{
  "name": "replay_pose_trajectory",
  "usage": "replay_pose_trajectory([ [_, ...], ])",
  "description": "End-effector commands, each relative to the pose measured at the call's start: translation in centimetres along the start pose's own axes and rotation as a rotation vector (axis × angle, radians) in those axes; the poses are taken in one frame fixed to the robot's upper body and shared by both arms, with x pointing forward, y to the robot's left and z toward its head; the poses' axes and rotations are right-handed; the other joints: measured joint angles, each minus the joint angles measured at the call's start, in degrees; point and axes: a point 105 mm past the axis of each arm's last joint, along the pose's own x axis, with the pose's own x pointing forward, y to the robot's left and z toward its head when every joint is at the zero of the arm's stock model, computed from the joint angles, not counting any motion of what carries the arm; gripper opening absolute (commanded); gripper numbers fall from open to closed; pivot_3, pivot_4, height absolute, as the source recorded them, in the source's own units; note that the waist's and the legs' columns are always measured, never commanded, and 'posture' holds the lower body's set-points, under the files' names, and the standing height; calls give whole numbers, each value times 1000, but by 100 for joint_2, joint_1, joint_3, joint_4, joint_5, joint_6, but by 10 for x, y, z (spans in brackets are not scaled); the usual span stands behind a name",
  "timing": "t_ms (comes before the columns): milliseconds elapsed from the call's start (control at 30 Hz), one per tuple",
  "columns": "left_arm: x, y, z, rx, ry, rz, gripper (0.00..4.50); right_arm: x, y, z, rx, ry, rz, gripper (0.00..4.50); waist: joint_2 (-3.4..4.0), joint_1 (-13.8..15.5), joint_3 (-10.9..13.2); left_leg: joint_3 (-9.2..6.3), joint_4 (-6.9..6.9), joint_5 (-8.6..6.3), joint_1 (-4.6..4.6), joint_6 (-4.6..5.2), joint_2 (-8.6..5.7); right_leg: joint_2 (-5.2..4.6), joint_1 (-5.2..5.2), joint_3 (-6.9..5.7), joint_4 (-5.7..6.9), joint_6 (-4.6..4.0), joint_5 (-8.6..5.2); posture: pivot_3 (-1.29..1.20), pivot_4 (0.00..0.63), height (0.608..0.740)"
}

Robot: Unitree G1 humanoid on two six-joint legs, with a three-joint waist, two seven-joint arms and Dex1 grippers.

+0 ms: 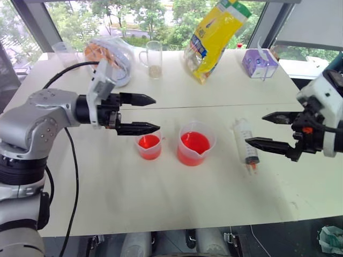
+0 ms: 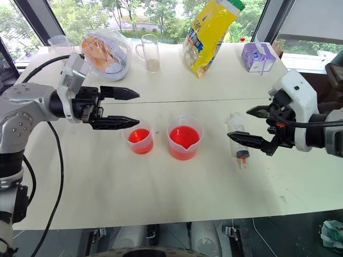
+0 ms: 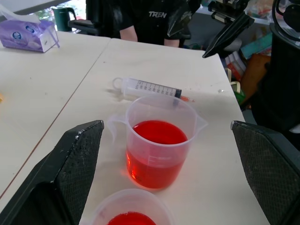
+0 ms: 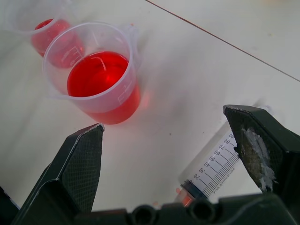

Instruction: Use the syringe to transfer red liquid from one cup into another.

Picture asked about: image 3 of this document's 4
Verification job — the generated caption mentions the dark green kettle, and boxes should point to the dark green kettle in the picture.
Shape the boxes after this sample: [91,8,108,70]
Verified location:
[51,7,77,32]

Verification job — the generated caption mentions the purple tissue box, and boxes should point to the purple tissue box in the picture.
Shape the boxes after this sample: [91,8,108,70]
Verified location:
[0,4,60,53]

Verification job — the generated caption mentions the teal flat box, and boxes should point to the teal flat box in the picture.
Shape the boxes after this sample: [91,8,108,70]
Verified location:
[240,32,273,56]

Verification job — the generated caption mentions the clear plastic syringe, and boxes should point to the clear plastic syringe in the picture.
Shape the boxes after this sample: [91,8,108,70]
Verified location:
[112,77,195,103]

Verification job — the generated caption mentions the person in black t-shirt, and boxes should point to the person in black t-shirt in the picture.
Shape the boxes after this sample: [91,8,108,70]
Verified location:
[110,0,195,45]

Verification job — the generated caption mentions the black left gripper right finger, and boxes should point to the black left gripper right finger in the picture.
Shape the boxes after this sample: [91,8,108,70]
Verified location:
[230,120,300,225]

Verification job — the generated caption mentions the stack of books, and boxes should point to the stack of books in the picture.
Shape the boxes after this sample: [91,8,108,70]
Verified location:
[224,50,247,82]

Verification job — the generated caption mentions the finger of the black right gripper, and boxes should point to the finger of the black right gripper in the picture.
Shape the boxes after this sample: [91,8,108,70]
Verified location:
[167,0,203,38]
[202,11,255,59]

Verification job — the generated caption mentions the beaker with red liquid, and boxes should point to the beaker with red liquid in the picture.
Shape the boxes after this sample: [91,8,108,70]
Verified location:
[107,94,209,190]

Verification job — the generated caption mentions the black mesh office chair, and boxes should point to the black mesh office chair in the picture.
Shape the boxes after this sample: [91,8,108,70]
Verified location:
[250,0,300,133]

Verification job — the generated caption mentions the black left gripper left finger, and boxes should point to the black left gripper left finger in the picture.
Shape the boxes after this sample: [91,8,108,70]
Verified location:
[0,120,105,225]

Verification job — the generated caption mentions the brown cardboard box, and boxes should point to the brown cardboard box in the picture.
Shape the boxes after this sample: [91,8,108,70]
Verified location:
[240,53,272,105]

